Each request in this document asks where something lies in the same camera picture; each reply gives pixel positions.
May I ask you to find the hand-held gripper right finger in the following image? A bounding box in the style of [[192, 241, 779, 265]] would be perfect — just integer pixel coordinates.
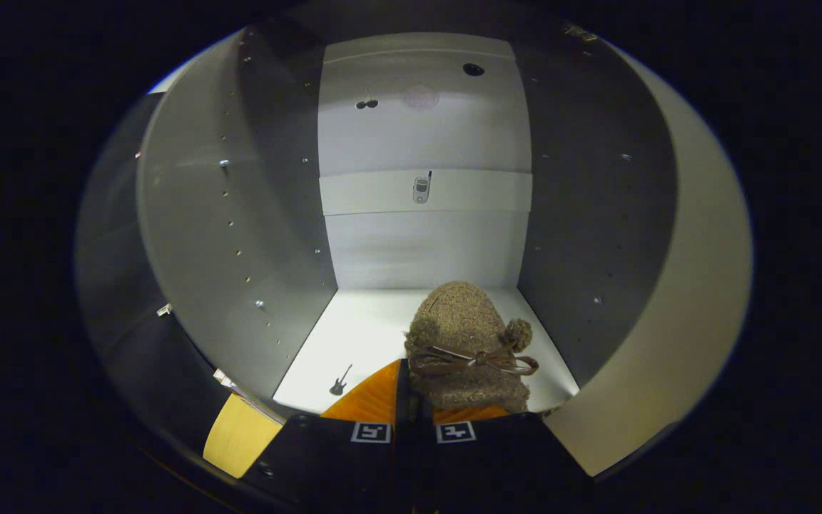
[[411, 398, 592, 514]]

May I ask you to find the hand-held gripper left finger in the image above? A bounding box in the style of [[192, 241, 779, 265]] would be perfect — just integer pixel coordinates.
[[236, 359, 412, 514]]

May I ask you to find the brown fuzzy shoe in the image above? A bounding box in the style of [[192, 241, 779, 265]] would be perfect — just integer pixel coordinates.
[[404, 281, 540, 414]]

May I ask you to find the dark framed shoe cabinet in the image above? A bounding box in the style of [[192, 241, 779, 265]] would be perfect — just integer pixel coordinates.
[[133, 18, 679, 429]]

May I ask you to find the black backdrop cloth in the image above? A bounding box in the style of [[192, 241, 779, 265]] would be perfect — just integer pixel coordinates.
[[76, 93, 240, 458]]

